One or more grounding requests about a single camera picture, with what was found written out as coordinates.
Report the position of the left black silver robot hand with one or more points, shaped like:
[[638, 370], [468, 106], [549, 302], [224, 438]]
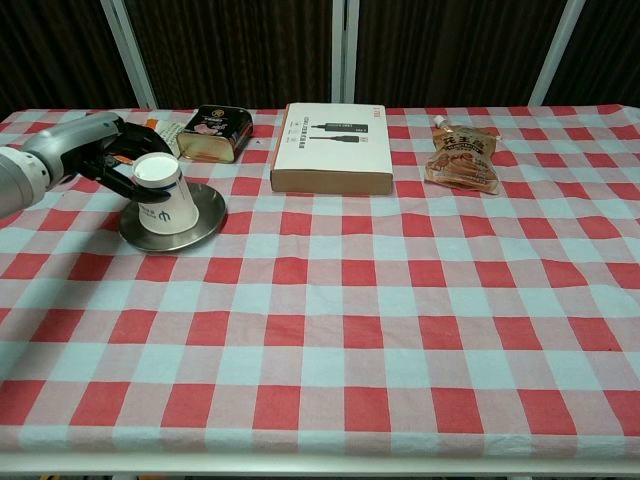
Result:
[[75, 145]]

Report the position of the white paper cup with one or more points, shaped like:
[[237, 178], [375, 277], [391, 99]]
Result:
[[165, 210]]

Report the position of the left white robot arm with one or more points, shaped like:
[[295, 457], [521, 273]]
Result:
[[20, 180]]

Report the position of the round metal plate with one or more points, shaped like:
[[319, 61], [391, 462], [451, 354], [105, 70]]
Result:
[[209, 210]]

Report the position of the dark corrugated partition panel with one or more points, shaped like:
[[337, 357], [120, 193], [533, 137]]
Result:
[[235, 50], [450, 50], [605, 50], [55, 55]]

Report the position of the orange white snack packet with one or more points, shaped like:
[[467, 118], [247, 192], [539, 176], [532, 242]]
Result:
[[170, 131]]

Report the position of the black luncheon meat tin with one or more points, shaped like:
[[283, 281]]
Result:
[[215, 132]]

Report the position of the red white checkered tablecloth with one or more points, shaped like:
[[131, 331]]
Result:
[[325, 325]]

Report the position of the brown peanut spout pouch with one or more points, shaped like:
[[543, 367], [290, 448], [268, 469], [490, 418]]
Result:
[[462, 160]]

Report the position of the white partition post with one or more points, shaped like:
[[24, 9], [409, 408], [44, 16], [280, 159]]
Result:
[[345, 50], [555, 50], [130, 55]]

